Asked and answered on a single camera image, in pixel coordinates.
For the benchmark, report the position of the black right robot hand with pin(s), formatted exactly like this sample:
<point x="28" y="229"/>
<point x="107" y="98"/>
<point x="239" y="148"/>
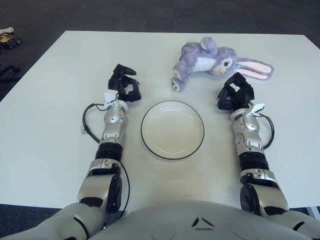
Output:
<point x="237" y="93"/>

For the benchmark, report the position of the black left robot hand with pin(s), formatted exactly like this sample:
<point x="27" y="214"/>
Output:
<point x="123" y="86"/>

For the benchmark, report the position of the purple plush bunny doll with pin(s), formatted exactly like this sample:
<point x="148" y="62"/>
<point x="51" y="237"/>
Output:
<point x="195" y="58"/>

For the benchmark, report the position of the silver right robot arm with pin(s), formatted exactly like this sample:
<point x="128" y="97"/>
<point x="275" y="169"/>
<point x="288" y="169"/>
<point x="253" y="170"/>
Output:
<point x="250" y="127"/>

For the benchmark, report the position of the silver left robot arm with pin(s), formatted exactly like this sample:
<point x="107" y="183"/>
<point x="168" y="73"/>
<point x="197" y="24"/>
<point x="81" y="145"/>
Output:
<point x="112" y="122"/>

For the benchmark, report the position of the white plate with black rim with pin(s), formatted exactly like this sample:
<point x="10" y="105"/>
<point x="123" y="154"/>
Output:
<point x="172" y="130"/>

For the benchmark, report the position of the white left wrist connector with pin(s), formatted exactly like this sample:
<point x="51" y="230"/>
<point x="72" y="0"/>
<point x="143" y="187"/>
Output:
<point x="109" y="97"/>

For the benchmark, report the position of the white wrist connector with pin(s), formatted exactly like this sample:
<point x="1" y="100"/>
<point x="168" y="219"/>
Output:
<point x="109" y="97"/>
<point x="257" y="108"/>

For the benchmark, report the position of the white right wrist connector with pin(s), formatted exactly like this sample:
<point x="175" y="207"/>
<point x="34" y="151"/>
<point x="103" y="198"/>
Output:
<point x="257" y="108"/>

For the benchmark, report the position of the black chair base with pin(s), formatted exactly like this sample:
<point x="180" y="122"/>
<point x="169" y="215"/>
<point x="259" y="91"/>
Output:
<point x="10" y="70"/>

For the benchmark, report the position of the grey robot torso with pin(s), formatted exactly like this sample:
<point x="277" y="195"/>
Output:
<point x="200" y="225"/>

